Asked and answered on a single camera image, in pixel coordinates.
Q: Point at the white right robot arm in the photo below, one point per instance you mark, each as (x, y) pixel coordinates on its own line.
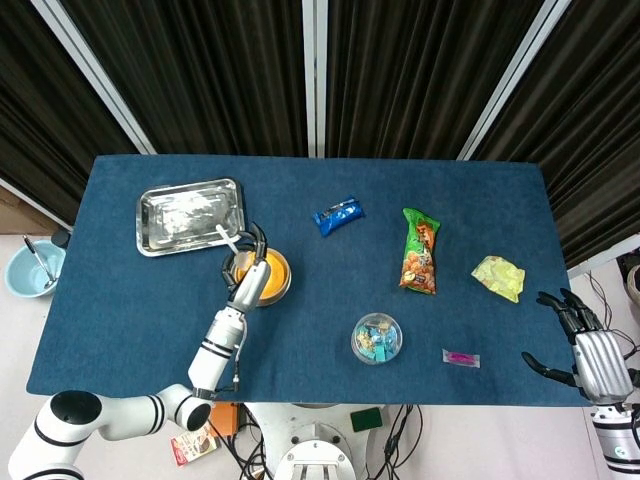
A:
(615, 440)

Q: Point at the yellow snack bag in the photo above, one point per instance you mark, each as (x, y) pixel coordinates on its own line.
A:
(500, 277)

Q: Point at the blue table cloth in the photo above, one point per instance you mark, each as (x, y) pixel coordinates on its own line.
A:
(150, 310)

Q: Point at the dark pleated curtain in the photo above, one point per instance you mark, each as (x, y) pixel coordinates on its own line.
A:
(200, 75)
(410, 75)
(590, 125)
(40, 110)

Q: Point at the orange bowl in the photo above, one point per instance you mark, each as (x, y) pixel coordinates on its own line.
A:
(286, 290)

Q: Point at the blue snack packet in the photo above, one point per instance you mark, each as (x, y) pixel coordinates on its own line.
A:
(340, 215)

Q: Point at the white frame post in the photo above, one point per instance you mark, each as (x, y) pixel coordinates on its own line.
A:
(515, 80)
(95, 75)
(314, 75)

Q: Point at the green orange snack bag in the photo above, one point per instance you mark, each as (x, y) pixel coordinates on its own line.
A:
(419, 255)

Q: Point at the clear round clip container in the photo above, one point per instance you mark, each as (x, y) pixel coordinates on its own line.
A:
(377, 339)

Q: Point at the round steel saucer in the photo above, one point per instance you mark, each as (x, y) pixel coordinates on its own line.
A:
(272, 304)

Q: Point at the orange box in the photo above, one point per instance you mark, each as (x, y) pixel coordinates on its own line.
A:
(225, 420)

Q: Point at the silver metal tray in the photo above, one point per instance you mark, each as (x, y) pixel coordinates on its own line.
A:
(185, 217)

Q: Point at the dark green pad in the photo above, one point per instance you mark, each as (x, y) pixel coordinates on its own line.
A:
(366, 420)

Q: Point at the light blue bowl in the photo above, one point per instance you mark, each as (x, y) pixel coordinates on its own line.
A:
(25, 277)

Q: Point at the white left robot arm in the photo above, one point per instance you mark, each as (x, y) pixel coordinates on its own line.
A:
(215, 350)

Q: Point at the red white snack box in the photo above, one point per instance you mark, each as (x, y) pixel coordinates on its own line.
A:
(192, 447)

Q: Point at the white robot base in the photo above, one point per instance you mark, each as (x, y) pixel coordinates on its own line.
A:
(310, 440)

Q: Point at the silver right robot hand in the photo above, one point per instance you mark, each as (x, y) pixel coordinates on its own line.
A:
(602, 365)

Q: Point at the pink sachet clear wrapper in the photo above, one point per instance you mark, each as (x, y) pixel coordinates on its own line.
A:
(461, 358)

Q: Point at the white plastic spoon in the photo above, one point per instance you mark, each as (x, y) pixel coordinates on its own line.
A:
(227, 239)

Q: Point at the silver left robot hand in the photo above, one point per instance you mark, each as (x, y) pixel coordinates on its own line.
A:
(250, 282)

